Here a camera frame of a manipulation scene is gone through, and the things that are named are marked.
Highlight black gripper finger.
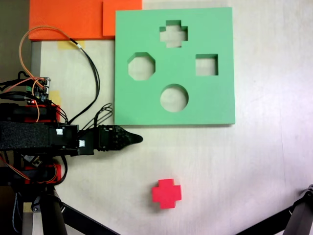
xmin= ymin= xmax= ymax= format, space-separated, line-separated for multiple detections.
xmin=116 ymin=126 xmax=144 ymax=149

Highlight red cross columnar block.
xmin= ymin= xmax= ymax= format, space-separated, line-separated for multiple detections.
xmin=151 ymin=178 xmax=182 ymax=210

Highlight large flat orange block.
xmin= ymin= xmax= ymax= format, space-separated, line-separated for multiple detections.
xmin=28 ymin=0 xmax=104 ymax=41

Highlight red printed base clamp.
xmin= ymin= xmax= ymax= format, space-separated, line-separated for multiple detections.
xmin=23 ymin=164 xmax=62 ymax=184
xmin=25 ymin=103 xmax=62 ymax=123

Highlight small black adapter board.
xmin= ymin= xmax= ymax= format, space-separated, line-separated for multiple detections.
xmin=23 ymin=154 xmax=43 ymax=168

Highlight circuit board with green terminal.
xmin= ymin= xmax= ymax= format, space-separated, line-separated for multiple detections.
xmin=25 ymin=76 xmax=52 ymax=103

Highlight thin black tripod strut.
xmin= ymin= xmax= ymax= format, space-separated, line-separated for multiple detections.
xmin=235 ymin=206 xmax=294 ymax=235
xmin=60 ymin=201 xmax=121 ymax=235

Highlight green board with shaped holes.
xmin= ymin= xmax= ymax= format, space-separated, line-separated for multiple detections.
xmin=113 ymin=7 xmax=236 ymax=127

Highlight thick black tripod leg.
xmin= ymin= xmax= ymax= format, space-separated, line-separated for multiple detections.
xmin=31 ymin=188 xmax=68 ymax=235
xmin=283 ymin=184 xmax=313 ymax=235

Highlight wide yellow tape piece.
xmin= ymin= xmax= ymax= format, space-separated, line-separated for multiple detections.
xmin=57 ymin=41 xmax=87 ymax=50

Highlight grey metal strip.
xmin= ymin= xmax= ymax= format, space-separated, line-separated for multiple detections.
xmin=31 ymin=41 xmax=41 ymax=77

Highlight looped black gripper wires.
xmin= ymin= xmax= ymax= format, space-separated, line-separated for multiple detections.
xmin=80 ymin=103 xmax=114 ymax=132

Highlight long black cable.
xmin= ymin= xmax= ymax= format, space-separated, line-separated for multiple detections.
xmin=68 ymin=38 xmax=101 ymax=124

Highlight grey braided cable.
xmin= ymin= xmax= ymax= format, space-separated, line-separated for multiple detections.
xmin=11 ymin=192 xmax=21 ymax=234

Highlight thin orange wire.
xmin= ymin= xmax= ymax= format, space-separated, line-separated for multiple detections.
xmin=19 ymin=25 xmax=74 ymax=85

